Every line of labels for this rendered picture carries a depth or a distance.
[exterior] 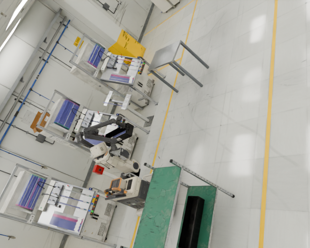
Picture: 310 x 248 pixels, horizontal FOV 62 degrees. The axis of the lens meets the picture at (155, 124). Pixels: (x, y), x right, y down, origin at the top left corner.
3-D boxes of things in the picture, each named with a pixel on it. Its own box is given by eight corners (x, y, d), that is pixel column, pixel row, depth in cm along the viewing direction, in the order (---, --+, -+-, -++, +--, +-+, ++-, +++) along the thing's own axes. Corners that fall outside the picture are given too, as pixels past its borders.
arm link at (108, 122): (84, 134, 340) (85, 132, 330) (83, 130, 340) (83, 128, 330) (114, 123, 356) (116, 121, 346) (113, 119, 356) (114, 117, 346)
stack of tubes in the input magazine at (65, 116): (79, 106, 490) (67, 98, 477) (69, 129, 468) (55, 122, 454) (77, 107, 500) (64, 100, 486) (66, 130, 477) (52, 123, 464)
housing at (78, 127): (89, 112, 510) (87, 108, 498) (80, 134, 489) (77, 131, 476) (85, 111, 512) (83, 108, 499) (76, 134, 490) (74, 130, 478)
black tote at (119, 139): (108, 146, 399) (103, 143, 393) (111, 137, 408) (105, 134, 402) (132, 136, 361) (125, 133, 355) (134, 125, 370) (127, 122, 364)
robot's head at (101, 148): (101, 155, 339) (96, 144, 339) (93, 158, 353) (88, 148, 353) (109, 150, 349) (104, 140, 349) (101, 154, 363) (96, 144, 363)
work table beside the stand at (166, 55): (202, 86, 469) (171, 60, 428) (176, 92, 524) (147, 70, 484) (209, 66, 483) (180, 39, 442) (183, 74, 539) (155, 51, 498)
